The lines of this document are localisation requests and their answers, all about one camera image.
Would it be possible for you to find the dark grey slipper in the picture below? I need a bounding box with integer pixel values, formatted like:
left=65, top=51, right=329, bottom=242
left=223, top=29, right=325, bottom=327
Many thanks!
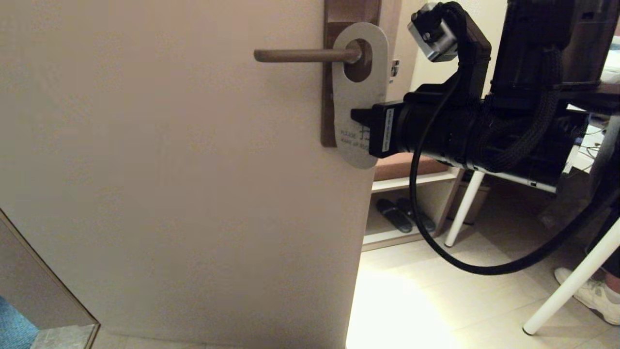
left=376, top=199, right=413, bottom=235
left=396, top=198, right=436, bottom=233

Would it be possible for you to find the terracotta seat cushion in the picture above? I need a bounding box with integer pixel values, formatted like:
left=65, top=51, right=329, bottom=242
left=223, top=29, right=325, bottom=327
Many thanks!
left=373, top=153, right=454, bottom=183

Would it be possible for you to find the black braided cable sleeve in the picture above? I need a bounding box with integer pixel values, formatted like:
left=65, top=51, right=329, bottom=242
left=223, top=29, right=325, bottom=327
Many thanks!
left=477, top=48, right=565, bottom=173

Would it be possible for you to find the person leg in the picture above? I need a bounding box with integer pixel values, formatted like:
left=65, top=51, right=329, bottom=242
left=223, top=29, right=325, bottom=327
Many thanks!
left=587, top=207, right=620, bottom=292

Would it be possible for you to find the thin black earphone cable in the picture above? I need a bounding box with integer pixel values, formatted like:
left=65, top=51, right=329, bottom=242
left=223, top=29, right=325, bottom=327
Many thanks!
left=576, top=125, right=607, bottom=160

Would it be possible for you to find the cream shelf cabinet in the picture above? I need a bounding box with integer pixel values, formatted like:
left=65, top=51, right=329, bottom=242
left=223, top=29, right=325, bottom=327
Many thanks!
left=361, top=0, right=509, bottom=253

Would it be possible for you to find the beige door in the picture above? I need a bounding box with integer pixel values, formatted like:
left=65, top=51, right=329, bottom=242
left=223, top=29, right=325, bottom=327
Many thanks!
left=0, top=0, right=403, bottom=349

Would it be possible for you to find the white door hanger sign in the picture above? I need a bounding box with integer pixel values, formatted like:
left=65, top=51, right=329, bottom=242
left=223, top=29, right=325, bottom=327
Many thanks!
left=332, top=22, right=389, bottom=170

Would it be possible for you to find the white sneaker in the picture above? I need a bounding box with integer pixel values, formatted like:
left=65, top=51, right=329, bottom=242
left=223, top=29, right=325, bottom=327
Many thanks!
left=554, top=267, right=620, bottom=326

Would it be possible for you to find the thick black cable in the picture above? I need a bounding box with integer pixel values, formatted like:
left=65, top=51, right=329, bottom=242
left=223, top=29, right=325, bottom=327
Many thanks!
left=409, top=73, right=620, bottom=276

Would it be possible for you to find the beige trash bin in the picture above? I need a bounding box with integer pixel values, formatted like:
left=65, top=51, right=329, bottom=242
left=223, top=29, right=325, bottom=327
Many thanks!
left=450, top=180, right=490, bottom=225

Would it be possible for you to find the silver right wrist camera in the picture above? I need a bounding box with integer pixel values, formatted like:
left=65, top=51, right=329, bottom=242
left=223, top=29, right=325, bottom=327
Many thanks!
left=407, top=2, right=459, bottom=63

